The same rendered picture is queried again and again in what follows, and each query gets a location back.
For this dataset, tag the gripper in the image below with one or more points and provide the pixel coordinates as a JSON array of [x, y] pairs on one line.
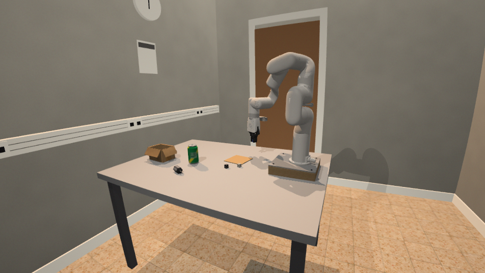
[[253, 127]]

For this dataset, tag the orange flat square mat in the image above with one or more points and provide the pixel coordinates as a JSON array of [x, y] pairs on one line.
[[238, 159]]

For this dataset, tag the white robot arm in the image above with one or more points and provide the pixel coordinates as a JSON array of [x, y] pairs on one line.
[[296, 115]]

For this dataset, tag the green drink can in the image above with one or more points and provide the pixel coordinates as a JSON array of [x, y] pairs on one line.
[[193, 157]]

